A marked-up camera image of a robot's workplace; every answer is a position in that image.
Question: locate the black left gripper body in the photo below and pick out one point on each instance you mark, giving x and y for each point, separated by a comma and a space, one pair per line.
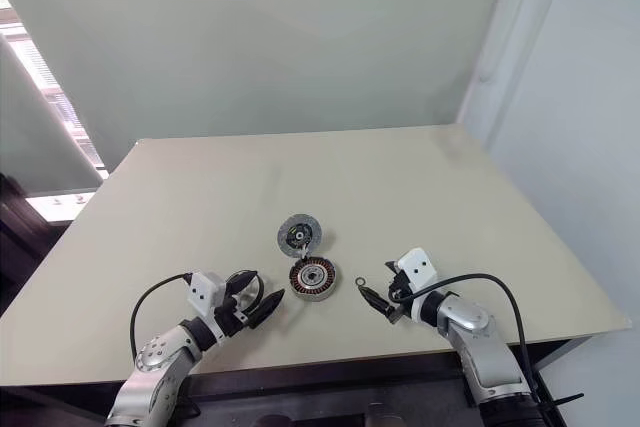
227, 319

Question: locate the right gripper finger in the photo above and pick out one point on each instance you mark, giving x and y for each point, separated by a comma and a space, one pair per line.
377, 299
392, 267

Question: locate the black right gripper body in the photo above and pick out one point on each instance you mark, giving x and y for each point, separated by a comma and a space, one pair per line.
398, 287

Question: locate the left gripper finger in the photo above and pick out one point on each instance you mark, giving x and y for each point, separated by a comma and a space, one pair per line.
265, 309
242, 280

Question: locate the silver spoked motor rotor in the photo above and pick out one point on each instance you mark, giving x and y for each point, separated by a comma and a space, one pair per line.
250, 297

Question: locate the grey motor base copper windings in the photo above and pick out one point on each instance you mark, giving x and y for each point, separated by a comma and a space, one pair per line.
315, 279

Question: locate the grey round motor cover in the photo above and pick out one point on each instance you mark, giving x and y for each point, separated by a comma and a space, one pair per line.
300, 236

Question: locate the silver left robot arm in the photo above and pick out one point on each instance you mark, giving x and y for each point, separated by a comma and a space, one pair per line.
155, 362

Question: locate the dark brown cabinet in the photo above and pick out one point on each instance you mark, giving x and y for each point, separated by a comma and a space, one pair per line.
20, 247

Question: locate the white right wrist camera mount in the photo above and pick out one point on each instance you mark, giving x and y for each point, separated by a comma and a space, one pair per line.
419, 269

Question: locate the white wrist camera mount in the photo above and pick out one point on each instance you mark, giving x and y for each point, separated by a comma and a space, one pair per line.
204, 292
419, 269

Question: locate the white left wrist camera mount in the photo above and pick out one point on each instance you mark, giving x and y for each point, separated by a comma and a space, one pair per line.
204, 292

